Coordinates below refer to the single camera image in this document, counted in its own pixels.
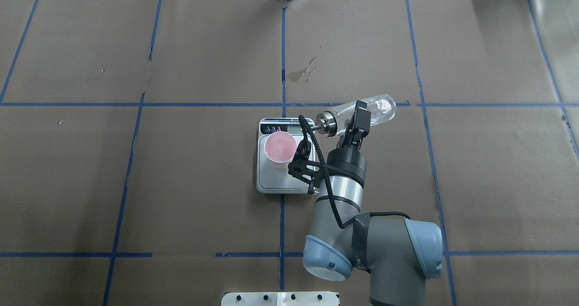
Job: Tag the glass sauce dispenser bottle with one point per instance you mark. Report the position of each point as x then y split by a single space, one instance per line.
332 121

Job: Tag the pink paper cup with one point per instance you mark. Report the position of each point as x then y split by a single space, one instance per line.
280 148

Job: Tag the grey digital kitchen scale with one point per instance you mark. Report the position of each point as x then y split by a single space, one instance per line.
268 178

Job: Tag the white pedestal column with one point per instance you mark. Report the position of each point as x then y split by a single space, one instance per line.
300 298

